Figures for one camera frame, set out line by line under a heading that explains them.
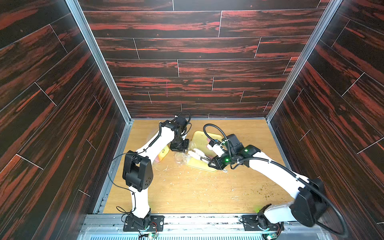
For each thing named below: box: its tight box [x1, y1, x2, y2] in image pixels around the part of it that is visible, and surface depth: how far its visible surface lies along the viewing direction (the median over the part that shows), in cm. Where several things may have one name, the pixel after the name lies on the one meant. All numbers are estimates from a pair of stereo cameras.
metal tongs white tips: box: [188, 148, 212, 164], surface depth 85 cm
